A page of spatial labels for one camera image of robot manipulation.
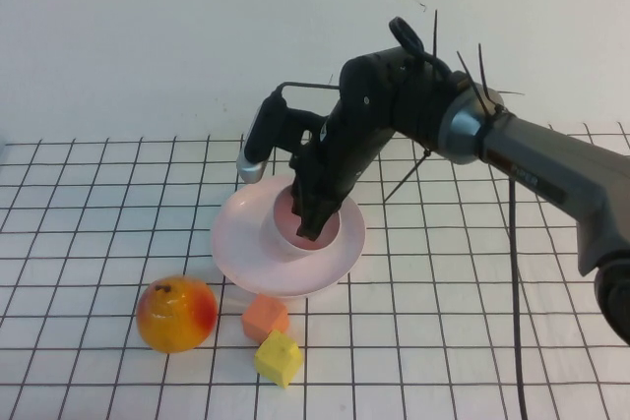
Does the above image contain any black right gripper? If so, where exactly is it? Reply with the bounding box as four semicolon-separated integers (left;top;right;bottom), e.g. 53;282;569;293
288;107;396;245

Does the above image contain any pink plastic cup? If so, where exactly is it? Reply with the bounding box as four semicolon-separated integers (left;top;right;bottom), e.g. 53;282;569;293
267;187;342;264

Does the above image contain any pink round plate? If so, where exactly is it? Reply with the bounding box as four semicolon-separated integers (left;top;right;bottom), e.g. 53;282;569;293
210;174;367;300

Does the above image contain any orange foam cube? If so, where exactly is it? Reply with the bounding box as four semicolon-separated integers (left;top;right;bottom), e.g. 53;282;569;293
240;293;290;341

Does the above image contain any yellow foam cube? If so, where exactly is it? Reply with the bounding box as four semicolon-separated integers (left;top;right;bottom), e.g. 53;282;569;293
253;330;303;390

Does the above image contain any yellow red toy peach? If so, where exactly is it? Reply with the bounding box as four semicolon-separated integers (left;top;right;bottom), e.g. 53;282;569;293
136;274;220;355

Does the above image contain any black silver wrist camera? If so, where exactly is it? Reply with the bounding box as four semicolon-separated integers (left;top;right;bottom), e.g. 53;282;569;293
235;90;327;186

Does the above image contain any thin camera cable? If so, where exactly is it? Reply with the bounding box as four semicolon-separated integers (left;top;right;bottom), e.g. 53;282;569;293
274;80;342;97

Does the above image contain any looped black cable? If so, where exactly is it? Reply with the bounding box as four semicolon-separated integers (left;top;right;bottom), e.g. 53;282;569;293
387;16;452;82

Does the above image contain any hanging black cable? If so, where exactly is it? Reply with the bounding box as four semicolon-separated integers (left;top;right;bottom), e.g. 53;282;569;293
505;176;529;420

